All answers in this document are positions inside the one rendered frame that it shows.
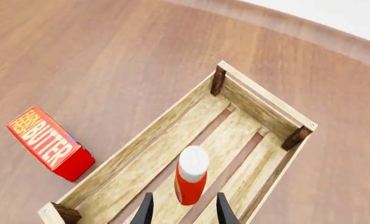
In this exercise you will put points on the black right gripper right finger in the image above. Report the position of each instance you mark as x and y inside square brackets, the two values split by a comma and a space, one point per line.
[225, 213]

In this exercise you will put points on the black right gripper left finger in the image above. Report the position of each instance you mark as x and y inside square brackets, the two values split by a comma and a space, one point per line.
[145, 212]

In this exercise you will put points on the red ketchup bottle white cap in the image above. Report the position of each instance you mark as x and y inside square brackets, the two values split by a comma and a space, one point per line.
[191, 177]

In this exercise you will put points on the wooden slat tray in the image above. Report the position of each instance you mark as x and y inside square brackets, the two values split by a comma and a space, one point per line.
[185, 149]

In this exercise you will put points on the red butter box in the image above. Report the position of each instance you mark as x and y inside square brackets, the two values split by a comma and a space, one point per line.
[49, 144]

